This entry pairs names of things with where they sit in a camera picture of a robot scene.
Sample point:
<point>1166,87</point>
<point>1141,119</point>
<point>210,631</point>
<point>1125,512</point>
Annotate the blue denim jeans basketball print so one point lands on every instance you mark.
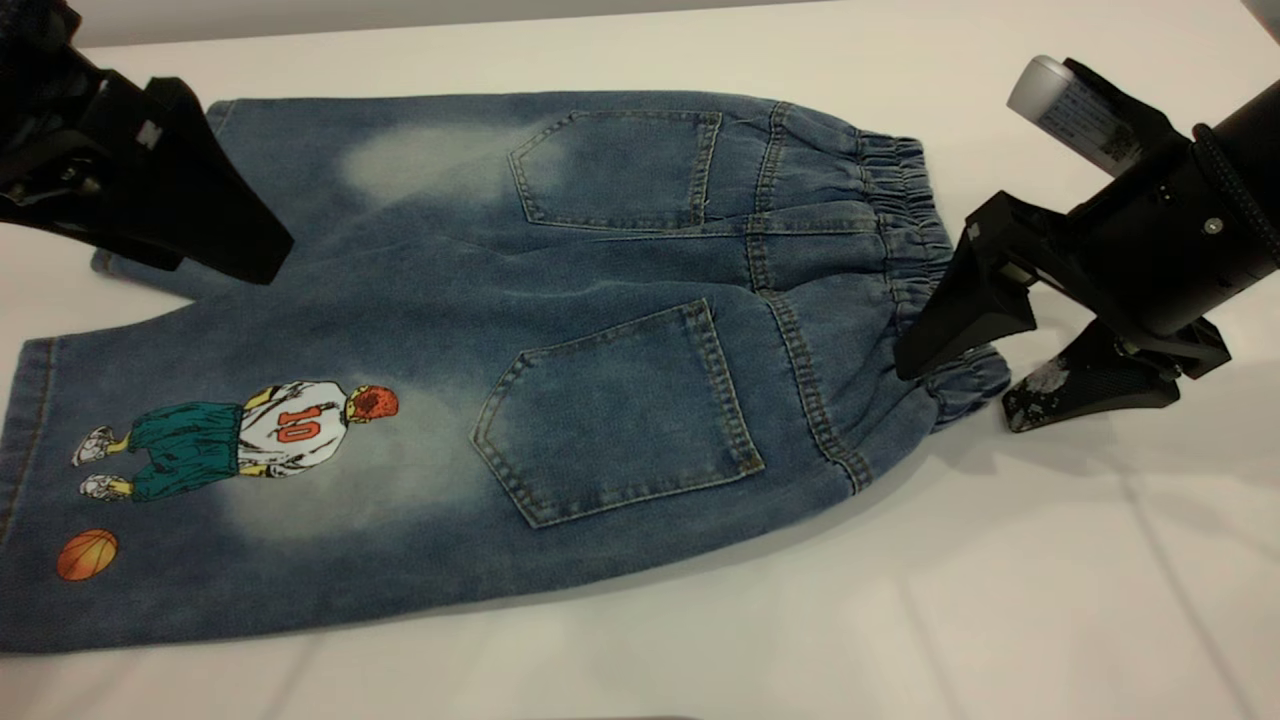
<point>560,300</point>

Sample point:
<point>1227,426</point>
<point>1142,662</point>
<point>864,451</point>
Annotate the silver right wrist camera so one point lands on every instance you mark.
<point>1070,110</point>

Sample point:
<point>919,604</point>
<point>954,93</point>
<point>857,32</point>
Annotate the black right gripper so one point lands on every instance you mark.
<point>1150,250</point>

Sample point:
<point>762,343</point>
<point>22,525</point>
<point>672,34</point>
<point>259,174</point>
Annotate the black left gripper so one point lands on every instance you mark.
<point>40,110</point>

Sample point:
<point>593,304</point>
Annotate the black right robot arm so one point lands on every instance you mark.
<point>1250,130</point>

